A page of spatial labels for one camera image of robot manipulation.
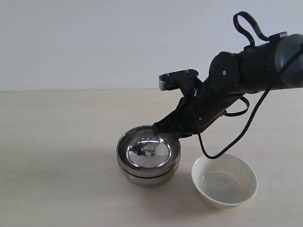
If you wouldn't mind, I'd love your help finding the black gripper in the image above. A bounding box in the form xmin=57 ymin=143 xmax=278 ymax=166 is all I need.
xmin=151 ymin=94 xmax=227 ymax=140

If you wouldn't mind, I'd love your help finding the ribbed steel bowl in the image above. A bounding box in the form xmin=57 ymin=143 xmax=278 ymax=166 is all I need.
xmin=116 ymin=125 xmax=181 ymax=178

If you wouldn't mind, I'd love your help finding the smooth steel bowl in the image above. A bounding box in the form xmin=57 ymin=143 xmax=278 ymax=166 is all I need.
xmin=118 ymin=156 xmax=181 ymax=188

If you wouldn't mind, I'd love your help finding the white ceramic bowl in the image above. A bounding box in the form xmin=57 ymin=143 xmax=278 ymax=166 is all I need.
xmin=191 ymin=153 xmax=258 ymax=210

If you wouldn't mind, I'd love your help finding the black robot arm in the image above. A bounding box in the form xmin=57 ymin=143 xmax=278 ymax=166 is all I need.
xmin=152 ymin=34 xmax=303 ymax=138

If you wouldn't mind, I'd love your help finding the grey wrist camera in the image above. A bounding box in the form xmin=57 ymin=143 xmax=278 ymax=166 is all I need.
xmin=158 ymin=69 xmax=199 ymax=91

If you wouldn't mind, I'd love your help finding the black cable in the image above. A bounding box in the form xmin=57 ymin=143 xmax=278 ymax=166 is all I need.
xmin=189 ymin=47 xmax=303 ymax=159

